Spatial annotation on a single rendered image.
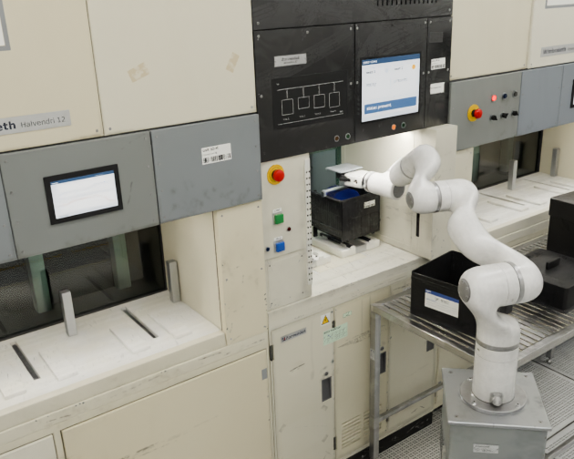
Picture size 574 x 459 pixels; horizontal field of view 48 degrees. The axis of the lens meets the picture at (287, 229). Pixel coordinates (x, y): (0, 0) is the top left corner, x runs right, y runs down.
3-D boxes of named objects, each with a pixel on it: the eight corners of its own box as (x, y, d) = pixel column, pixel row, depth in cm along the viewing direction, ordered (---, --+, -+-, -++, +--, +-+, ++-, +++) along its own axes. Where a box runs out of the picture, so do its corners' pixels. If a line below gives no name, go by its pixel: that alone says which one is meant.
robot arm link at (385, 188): (379, 166, 254) (363, 181, 252) (404, 172, 244) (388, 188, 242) (386, 181, 259) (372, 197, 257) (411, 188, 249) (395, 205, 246)
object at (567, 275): (564, 314, 238) (568, 282, 233) (495, 289, 260) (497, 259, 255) (605, 290, 255) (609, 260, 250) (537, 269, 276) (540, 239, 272)
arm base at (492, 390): (532, 417, 182) (538, 360, 176) (462, 413, 186) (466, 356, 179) (520, 379, 200) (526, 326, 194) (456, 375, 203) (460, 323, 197)
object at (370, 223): (339, 252, 265) (338, 178, 254) (308, 239, 280) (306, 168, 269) (382, 238, 278) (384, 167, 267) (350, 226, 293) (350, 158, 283)
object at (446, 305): (408, 313, 243) (409, 270, 237) (449, 289, 261) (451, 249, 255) (475, 338, 224) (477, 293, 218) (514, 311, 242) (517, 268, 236)
